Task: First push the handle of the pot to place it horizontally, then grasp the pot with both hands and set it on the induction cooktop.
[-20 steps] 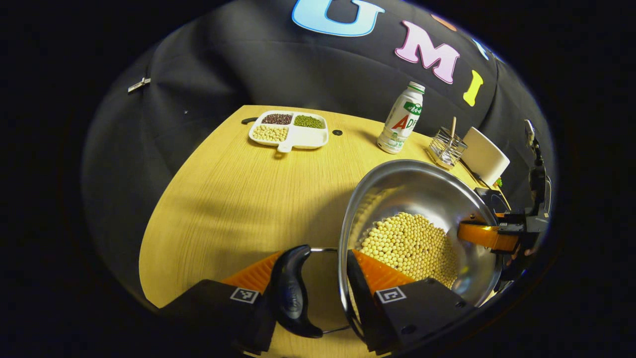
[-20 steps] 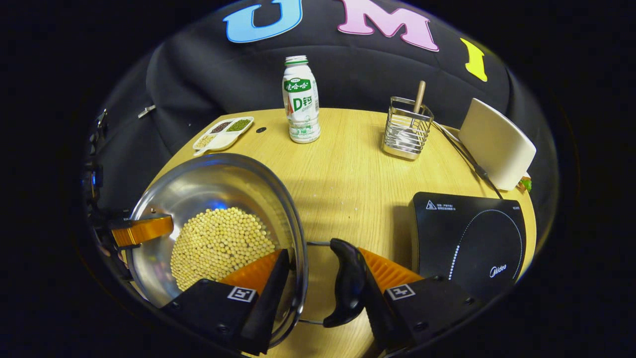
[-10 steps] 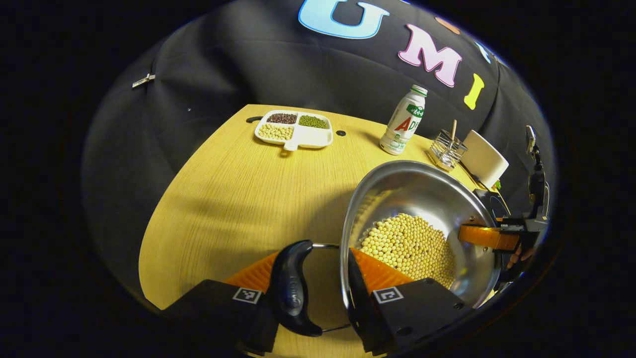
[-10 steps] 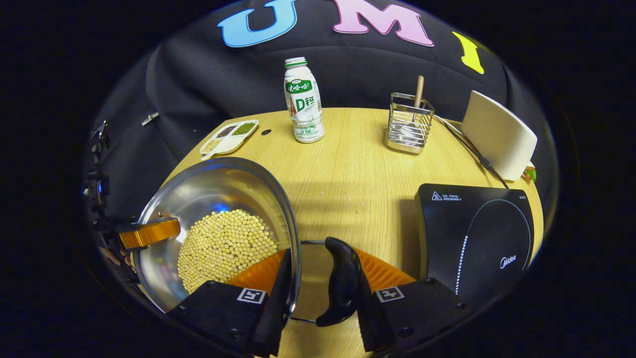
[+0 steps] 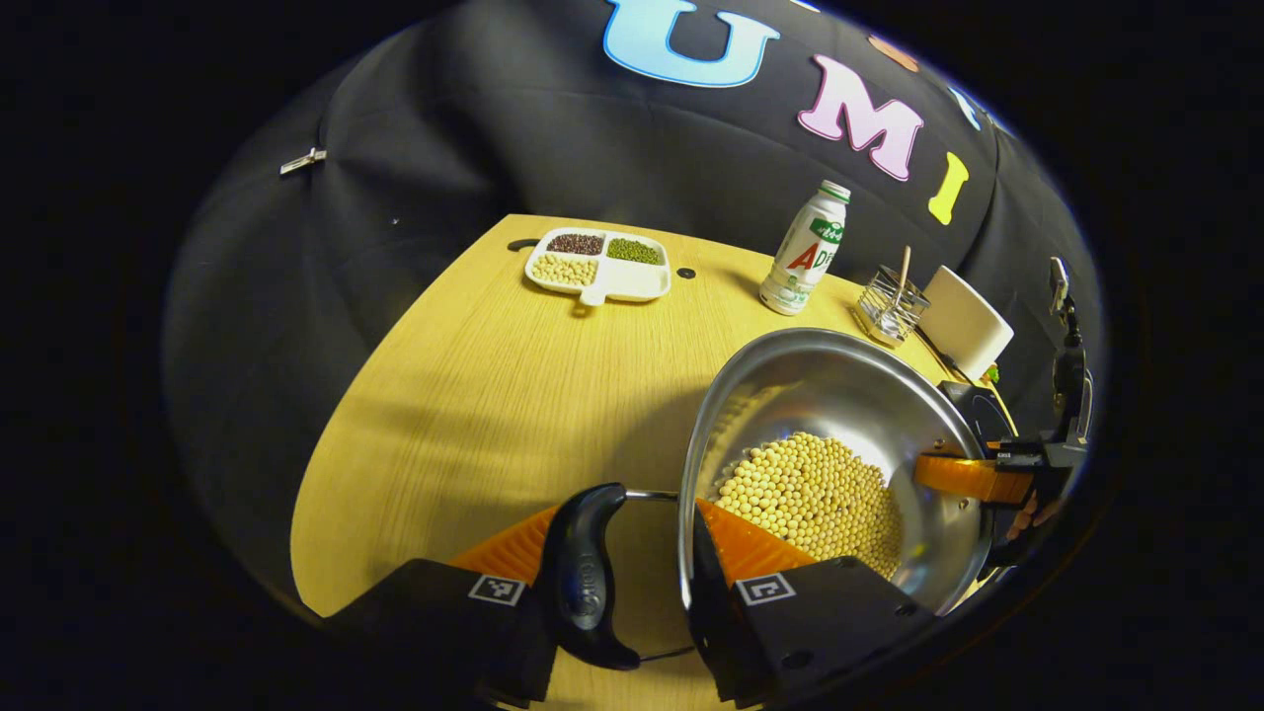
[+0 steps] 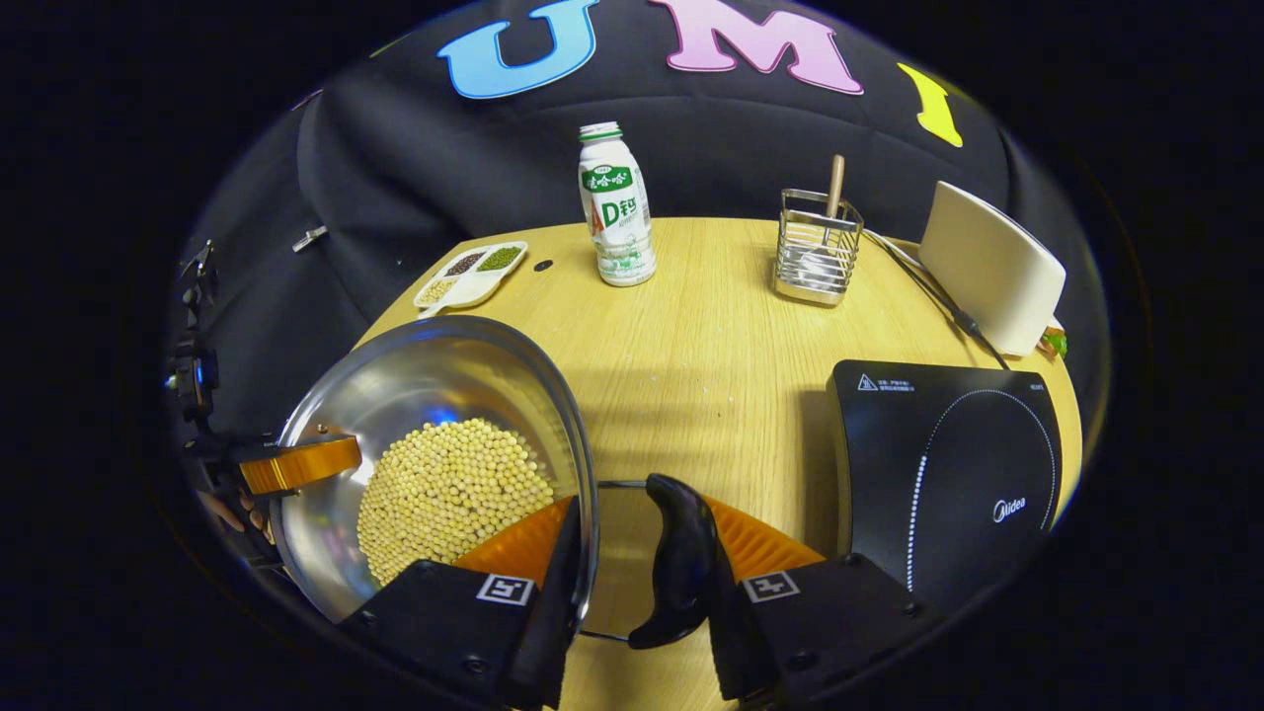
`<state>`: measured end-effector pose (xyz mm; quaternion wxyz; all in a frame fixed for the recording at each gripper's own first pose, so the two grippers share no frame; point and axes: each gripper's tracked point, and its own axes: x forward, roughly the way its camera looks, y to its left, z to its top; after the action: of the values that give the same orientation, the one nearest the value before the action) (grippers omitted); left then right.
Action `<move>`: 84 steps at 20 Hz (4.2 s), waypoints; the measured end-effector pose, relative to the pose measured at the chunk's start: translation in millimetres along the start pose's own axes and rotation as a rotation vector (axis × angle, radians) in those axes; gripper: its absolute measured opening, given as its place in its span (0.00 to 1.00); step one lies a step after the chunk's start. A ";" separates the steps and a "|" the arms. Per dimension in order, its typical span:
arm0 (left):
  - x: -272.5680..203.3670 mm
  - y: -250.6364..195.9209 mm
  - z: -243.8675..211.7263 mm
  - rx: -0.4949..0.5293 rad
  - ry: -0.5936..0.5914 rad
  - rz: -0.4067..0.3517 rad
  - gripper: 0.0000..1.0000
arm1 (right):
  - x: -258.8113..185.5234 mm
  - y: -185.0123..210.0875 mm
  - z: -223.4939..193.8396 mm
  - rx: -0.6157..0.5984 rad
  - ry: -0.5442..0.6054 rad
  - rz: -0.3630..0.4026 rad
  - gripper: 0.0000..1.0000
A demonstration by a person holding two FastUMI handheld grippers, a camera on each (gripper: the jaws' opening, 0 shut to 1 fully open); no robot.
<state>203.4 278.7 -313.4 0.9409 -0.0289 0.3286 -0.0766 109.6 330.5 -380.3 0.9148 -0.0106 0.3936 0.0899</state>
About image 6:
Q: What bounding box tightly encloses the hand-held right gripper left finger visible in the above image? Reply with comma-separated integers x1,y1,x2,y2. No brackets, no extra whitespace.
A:
341,494,586,711

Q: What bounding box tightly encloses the black induction cooktop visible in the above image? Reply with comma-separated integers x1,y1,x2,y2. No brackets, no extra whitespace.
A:
828,359,1066,619

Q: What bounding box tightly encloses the white drink bottle green label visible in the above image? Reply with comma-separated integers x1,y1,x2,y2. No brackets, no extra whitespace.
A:
578,121,658,287

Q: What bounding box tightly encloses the white toaster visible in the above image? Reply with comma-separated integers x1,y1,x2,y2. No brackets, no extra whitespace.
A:
917,181,1068,357

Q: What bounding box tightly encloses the pile of yellow soybeans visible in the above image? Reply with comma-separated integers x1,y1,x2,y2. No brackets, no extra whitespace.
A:
355,418,557,589

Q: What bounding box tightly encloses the white divided dish of beans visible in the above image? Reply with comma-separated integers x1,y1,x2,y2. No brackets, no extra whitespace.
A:
413,241,529,318

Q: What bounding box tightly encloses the steel pot with black handles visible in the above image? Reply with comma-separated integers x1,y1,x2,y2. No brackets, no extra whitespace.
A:
269,314,722,651

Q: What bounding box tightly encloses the wire utensil basket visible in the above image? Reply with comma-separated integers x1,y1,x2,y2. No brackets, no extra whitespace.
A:
773,189,865,307

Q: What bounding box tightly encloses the black toaster power cable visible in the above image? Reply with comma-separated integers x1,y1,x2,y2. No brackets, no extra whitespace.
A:
863,229,1014,372

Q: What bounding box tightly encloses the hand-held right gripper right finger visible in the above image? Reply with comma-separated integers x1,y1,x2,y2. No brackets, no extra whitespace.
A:
705,494,935,708

